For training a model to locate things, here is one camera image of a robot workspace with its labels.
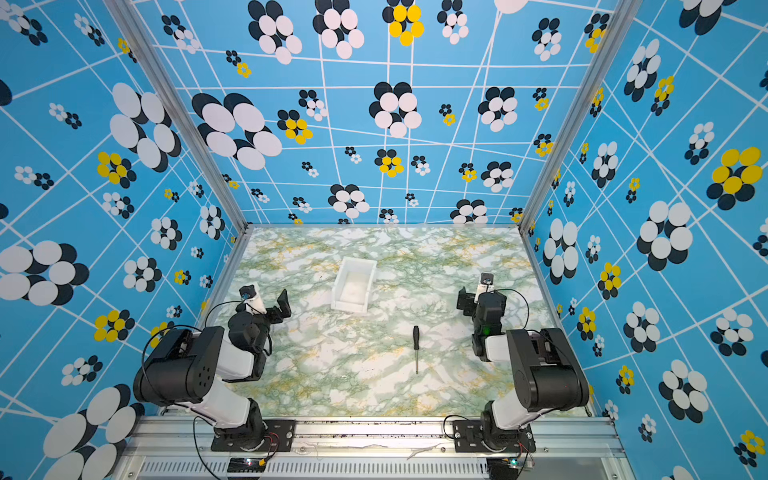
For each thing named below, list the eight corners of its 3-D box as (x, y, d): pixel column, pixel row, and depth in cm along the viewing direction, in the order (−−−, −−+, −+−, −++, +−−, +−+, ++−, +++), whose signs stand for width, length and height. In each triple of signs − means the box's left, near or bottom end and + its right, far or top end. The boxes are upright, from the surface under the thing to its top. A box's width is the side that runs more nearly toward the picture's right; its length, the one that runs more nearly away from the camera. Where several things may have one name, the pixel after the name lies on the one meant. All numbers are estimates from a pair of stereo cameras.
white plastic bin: (332, 311, 98) (329, 300, 92) (346, 268, 109) (344, 256, 104) (367, 316, 97) (365, 305, 91) (377, 271, 108) (376, 260, 102)
